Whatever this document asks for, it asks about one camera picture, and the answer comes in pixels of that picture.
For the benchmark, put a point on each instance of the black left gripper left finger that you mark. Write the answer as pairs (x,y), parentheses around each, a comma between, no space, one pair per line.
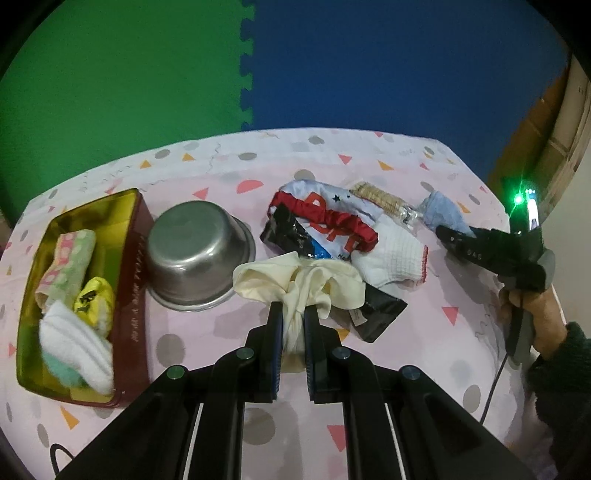
(263,369)

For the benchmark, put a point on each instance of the gold and red tin box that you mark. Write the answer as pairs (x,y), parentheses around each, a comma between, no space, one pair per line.
(121,223)

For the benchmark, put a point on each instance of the green foam mat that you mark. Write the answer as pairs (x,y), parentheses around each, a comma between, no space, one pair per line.
(100,80)

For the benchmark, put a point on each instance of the dark sleeve forearm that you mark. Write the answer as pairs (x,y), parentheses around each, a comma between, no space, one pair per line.
(561,384)

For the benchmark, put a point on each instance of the clear bag of cotton swabs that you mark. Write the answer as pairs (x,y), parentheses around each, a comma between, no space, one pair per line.
(396,208)

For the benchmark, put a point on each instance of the black and purple snack packet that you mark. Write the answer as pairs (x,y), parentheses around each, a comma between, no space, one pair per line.
(380,309)

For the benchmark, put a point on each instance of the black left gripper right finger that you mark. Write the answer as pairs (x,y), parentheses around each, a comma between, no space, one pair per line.
(319,343)

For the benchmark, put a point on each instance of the white knit glove red cuff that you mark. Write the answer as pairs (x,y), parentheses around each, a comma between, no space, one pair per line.
(398,256)

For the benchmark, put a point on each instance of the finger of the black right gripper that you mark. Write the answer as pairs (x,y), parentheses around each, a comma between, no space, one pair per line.
(463,247)
(485,236)

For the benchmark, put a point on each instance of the yellow and grey sock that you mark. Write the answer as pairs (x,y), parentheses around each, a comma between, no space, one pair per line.
(95,306)

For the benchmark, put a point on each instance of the person's right hand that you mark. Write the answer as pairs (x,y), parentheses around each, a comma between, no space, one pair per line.
(548,318)

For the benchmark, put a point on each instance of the teal fluffy soft item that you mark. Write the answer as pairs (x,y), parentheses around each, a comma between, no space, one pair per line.
(67,376)

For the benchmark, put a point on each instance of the brown wooden furniture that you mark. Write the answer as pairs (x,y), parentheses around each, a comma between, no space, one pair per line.
(549,144)

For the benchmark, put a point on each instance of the cream white cloth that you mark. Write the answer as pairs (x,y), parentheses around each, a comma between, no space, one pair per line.
(297,282)

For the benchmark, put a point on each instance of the stainless steel bowl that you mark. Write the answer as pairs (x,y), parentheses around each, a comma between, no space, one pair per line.
(191,252)

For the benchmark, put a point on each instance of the red and light blue satin cloth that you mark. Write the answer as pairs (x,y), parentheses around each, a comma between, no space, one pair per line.
(333,216)

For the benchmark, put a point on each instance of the white fluffy towel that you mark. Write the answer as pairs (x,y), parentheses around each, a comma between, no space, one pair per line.
(65,336)

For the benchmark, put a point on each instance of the pastel patterned cloth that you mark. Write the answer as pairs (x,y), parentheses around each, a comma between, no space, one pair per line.
(63,280)

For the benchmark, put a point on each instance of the blue foam mat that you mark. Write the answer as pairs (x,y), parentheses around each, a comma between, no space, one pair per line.
(465,73)

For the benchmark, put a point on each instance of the light blue fuzzy towel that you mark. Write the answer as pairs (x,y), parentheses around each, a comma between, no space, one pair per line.
(438,210)

